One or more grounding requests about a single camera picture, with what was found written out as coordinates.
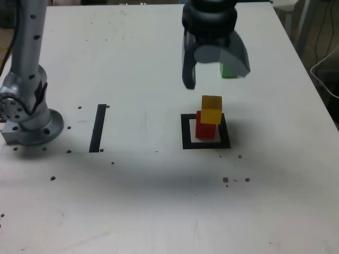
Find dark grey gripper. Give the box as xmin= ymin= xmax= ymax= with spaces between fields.
xmin=181 ymin=29 xmax=251 ymax=90

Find green cube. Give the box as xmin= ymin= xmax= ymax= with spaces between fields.
xmin=219 ymin=62 xmax=238 ymax=79

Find yellow cube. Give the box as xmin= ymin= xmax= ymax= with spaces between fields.
xmin=200 ymin=95 xmax=224 ymax=125

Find red cube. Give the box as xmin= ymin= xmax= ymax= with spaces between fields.
xmin=195 ymin=110 xmax=217 ymax=140

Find black tape square outline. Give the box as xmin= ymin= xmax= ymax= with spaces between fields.
xmin=181 ymin=113 xmax=231 ymax=150

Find white stool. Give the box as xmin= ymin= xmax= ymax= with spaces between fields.
xmin=272 ymin=0 xmax=299 ymax=30

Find black tape strip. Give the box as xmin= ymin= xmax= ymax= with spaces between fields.
xmin=88 ymin=104 xmax=108 ymax=153

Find white cable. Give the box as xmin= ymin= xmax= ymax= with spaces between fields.
xmin=310 ymin=44 xmax=339 ymax=100

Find white post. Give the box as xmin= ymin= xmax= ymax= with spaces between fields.
xmin=296 ymin=0 xmax=316 ymax=53

